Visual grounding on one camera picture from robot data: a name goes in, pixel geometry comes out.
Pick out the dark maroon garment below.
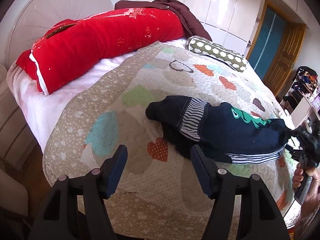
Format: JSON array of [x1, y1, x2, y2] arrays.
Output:
[[114, 0, 212, 41]]

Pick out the cluttered white shelf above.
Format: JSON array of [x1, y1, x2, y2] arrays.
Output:
[[280, 66, 319, 127]]

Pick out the heart patterned quilt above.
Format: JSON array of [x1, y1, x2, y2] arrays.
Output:
[[43, 42, 292, 239]]

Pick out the white glossy wardrobe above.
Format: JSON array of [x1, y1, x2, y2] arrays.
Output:
[[141, 0, 262, 55]]

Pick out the olive cloud patterned bolster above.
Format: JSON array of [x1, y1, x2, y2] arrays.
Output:
[[185, 35, 248, 73]]

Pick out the right hand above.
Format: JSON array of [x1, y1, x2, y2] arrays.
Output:
[[292, 163, 319, 218]]

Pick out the long red pillow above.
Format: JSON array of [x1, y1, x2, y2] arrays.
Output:
[[16, 8, 184, 95]]

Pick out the wooden door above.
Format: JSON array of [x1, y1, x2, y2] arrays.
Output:
[[263, 23, 307, 97]]

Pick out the white bed sheet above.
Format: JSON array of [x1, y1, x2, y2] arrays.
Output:
[[6, 37, 188, 153]]

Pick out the round white headboard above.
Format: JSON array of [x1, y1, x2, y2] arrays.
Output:
[[1, 0, 113, 68]]

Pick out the navy striped child pants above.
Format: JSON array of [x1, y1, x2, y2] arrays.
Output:
[[145, 95, 291, 164]]

